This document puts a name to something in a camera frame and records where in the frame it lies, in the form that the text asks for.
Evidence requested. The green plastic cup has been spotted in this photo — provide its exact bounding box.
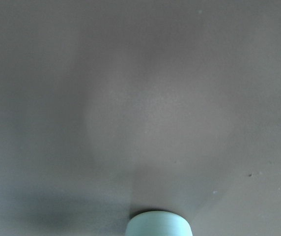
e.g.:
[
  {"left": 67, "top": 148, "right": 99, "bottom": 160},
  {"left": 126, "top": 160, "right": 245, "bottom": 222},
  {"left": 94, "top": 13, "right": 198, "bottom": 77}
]
[{"left": 125, "top": 210, "right": 193, "bottom": 236}]

